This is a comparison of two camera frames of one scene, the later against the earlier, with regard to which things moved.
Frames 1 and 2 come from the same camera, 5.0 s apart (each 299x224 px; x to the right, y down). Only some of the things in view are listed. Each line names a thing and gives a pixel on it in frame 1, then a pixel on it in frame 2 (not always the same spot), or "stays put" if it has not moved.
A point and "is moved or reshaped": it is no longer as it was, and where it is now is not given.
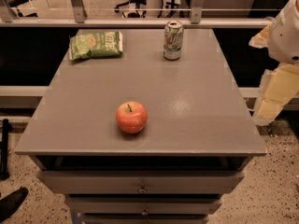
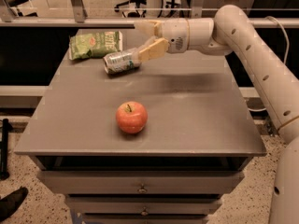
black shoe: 9,204 stays put
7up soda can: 173,40 is moved or reshaped
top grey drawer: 141,182 stays put
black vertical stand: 5,175 stays put
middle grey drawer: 153,205 stays put
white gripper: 285,37 to 175,34
